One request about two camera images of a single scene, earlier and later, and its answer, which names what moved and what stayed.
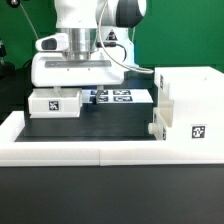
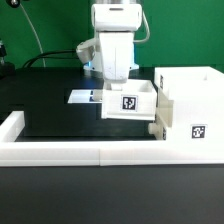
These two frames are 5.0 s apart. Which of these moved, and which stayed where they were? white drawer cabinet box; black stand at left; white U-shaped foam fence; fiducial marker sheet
Moved: fiducial marker sheet
Stayed: black stand at left; white U-shaped foam fence; white drawer cabinet box
